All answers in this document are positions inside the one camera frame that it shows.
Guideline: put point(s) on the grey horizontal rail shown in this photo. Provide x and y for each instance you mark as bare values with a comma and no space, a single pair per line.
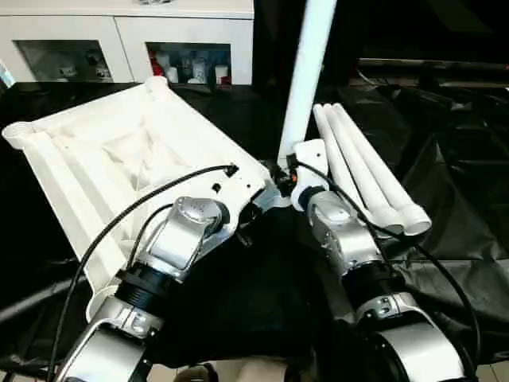
429,62

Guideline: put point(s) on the white cabinet with glass doors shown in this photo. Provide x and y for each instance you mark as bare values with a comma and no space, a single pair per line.
119,32

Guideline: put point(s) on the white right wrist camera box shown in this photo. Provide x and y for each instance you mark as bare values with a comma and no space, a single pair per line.
308,159

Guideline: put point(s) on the red bottle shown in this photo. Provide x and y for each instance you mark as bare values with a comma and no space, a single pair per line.
157,65

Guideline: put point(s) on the black work mat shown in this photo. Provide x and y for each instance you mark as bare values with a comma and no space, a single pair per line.
238,318

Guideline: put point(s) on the white plastic table leg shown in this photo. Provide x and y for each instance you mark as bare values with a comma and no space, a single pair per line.
342,167
306,72
362,159
382,167

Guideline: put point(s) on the white plastic table top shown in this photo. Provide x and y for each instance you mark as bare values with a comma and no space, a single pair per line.
119,159

